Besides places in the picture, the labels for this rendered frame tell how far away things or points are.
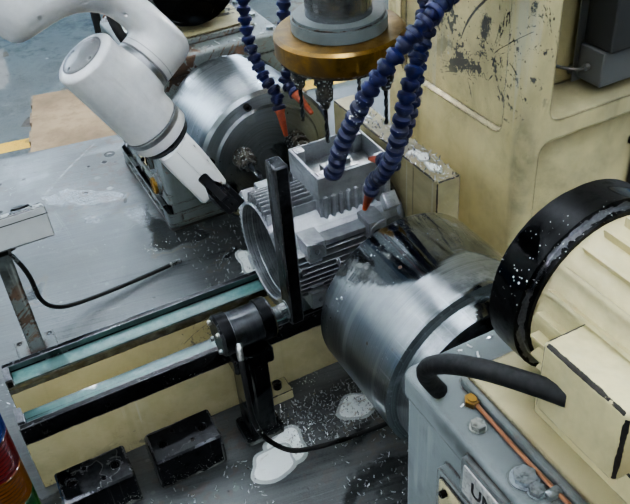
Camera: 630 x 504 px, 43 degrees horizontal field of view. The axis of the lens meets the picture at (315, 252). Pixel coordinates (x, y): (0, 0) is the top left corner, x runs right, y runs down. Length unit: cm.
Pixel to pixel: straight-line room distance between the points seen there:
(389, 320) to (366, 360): 6
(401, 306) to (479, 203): 39
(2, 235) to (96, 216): 49
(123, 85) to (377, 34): 33
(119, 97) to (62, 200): 84
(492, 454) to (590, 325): 17
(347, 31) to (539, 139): 31
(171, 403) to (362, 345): 38
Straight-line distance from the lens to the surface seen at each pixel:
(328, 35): 106
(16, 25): 106
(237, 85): 139
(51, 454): 124
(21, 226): 133
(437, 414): 80
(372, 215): 119
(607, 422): 63
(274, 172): 98
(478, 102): 123
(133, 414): 123
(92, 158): 200
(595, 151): 129
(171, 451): 119
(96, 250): 169
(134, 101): 107
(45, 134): 363
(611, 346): 66
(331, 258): 118
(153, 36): 108
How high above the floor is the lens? 176
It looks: 38 degrees down
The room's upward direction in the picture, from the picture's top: 5 degrees counter-clockwise
